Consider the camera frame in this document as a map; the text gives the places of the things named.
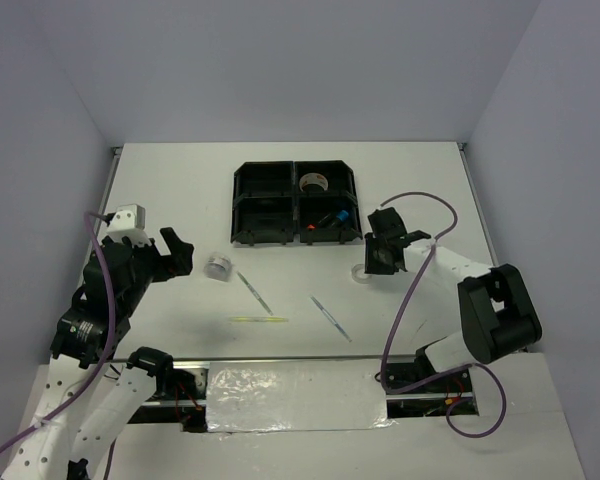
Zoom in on small clear tape roll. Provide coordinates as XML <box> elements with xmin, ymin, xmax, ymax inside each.
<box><xmin>351</xmin><ymin>264</ymin><xmax>372</xmax><ymax>284</ymax></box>

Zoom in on blue cap black highlighter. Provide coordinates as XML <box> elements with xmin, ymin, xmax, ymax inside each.
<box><xmin>332</xmin><ymin>210</ymin><xmax>350</xmax><ymax>226</ymax></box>

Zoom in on clear pen grey stripes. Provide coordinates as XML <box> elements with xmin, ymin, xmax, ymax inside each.
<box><xmin>236</xmin><ymin>271</ymin><xmax>273</xmax><ymax>316</ymax></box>

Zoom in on clear pen blue ink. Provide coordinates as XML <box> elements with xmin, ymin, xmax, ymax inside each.
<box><xmin>310</xmin><ymin>295</ymin><xmax>353</xmax><ymax>343</ymax></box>

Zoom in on yellow-green clear pen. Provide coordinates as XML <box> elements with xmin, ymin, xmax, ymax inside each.
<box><xmin>229</xmin><ymin>316</ymin><xmax>289</xmax><ymax>323</ymax></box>

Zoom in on large brown-core tape roll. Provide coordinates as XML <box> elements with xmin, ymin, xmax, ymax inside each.
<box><xmin>298</xmin><ymin>172</ymin><xmax>329</xmax><ymax>192</ymax></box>

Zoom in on pink cap black highlighter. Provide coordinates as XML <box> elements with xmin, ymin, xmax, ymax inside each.
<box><xmin>316</xmin><ymin>213</ymin><xmax>334</xmax><ymax>228</ymax></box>

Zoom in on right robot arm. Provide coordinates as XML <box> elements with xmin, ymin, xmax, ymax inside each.
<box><xmin>364</xmin><ymin>207</ymin><xmax>543</xmax><ymax>391</ymax></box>

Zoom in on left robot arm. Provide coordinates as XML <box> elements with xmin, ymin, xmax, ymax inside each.
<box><xmin>1</xmin><ymin>227</ymin><xmax>194</xmax><ymax>479</ymax></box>

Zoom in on silver tape roll in case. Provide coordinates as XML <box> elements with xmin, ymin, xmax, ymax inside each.
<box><xmin>203</xmin><ymin>253</ymin><xmax>233</xmax><ymax>282</ymax></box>

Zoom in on black four-compartment organizer tray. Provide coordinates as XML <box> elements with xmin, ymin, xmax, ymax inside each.
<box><xmin>230</xmin><ymin>160</ymin><xmax>363</xmax><ymax>246</ymax></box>

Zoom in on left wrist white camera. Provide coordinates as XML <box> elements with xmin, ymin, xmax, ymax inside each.
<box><xmin>106</xmin><ymin>204</ymin><xmax>149</xmax><ymax>245</ymax></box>

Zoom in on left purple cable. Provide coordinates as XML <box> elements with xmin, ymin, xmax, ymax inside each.
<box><xmin>0</xmin><ymin>212</ymin><xmax>126</xmax><ymax>480</ymax></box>

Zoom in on purple cable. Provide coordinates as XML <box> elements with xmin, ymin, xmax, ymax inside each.
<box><xmin>378</xmin><ymin>192</ymin><xmax>507</xmax><ymax>439</ymax></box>
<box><xmin>0</xmin><ymin>212</ymin><xmax>126</xmax><ymax>480</ymax></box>

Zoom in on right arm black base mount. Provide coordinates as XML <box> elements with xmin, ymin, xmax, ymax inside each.
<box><xmin>386</xmin><ymin>362</ymin><xmax>473</xmax><ymax>396</ymax></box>

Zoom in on aluminium rail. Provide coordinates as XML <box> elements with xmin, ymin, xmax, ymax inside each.
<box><xmin>104</xmin><ymin>355</ymin><xmax>421</xmax><ymax>411</ymax></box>

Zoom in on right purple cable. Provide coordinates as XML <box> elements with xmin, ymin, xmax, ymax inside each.
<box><xmin>378</xmin><ymin>192</ymin><xmax>507</xmax><ymax>439</ymax></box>

